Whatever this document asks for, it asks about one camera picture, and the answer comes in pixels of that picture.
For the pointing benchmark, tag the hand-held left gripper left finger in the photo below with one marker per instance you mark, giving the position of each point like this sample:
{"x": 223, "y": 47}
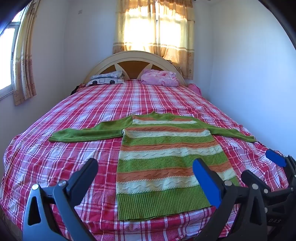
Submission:
{"x": 84, "y": 172}

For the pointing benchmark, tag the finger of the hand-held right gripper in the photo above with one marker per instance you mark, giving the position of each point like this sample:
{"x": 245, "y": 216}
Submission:
{"x": 248, "y": 175}
{"x": 275, "y": 158}

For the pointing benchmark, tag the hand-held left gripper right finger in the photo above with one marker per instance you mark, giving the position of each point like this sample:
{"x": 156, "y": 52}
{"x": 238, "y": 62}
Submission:
{"x": 207, "y": 183}

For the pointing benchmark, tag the green orange striped knit sweater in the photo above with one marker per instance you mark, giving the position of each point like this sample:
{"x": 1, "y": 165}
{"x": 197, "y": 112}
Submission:
{"x": 161, "y": 157}

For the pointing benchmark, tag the red plaid bed sheet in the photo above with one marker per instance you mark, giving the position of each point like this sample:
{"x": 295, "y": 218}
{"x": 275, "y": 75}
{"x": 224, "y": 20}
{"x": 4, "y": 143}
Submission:
{"x": 81, "y": 120}

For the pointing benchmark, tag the dark cloth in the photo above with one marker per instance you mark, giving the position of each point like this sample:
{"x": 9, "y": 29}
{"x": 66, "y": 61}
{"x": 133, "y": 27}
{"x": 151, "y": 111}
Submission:
{"x": 75, "y": 89}

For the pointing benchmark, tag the white dotted patterned pillow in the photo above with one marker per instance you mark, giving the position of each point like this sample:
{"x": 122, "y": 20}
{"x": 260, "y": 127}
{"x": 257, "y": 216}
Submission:
{"x": 106, "y": 78}

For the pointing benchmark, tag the pink floral pillow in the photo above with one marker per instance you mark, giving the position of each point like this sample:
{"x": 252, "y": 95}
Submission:
{"x": 159, "y": 77}

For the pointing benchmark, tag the cream wooden headboard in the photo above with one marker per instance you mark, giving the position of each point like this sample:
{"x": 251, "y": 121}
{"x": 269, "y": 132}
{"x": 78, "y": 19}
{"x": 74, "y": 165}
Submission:
{"x": 129, "y": 66}

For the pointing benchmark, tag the beige side window curtain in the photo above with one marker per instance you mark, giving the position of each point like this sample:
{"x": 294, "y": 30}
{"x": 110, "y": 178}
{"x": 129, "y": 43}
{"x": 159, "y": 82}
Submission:
{"x": 24, "y": 64}

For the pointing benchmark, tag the side window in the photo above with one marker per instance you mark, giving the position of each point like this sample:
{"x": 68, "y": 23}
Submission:
{"x": 5, "y": 60}

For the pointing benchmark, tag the yellow patterned window curtain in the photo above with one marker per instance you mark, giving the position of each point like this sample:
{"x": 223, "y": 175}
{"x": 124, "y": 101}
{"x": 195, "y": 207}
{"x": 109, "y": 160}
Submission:
{"x": 157, "y": 30}

